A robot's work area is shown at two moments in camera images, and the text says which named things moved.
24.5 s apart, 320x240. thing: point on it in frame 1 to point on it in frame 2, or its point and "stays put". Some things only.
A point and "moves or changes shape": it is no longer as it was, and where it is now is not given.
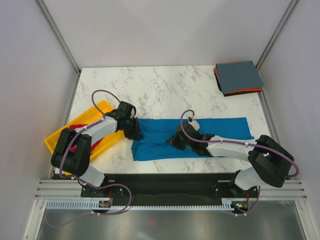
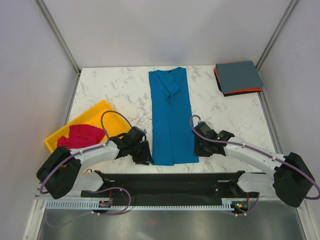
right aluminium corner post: (292, 4) stays put
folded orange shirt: (246, 90) stays put
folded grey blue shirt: (238, 76) stays put
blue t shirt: (153, 144) moves or changes shape
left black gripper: (136, 134) to (146, 157)
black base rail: (168, 187) stays put
